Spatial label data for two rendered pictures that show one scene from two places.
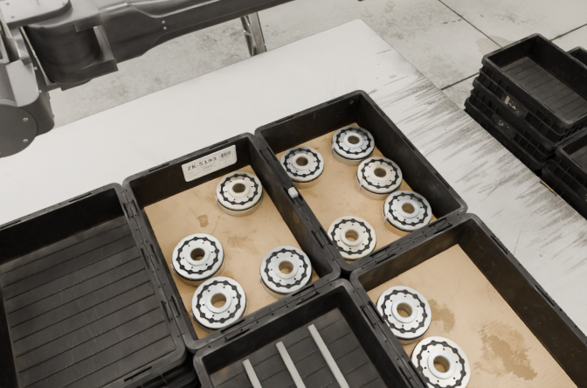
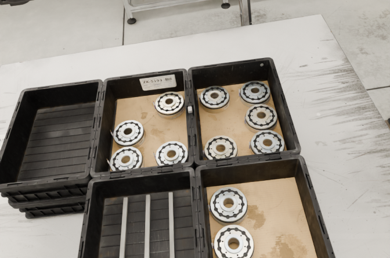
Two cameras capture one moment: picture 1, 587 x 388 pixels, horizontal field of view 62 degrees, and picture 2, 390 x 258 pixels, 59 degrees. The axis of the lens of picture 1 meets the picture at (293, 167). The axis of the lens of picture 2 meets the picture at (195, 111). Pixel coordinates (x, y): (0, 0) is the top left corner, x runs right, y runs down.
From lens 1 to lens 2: 0.40 m
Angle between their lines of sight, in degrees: 21
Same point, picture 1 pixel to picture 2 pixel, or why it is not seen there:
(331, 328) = (183, 199)
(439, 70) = not seen: outside the picture
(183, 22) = not seen: outside the picture
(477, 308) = (284, 221)
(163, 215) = (125, 106)
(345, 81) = (287, 55)
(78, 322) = (58, 149)
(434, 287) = (262, 199)
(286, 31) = not seen: hidden behind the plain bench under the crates
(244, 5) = not seen: outside the picture
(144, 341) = (83, 168)
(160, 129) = (157, 61)
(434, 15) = not seen: outside the picture
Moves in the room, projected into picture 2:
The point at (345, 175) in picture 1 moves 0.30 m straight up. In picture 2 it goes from (241, 111) to (240, 43)
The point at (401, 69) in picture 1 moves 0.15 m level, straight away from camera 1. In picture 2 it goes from (333, 54) to (350, 36)
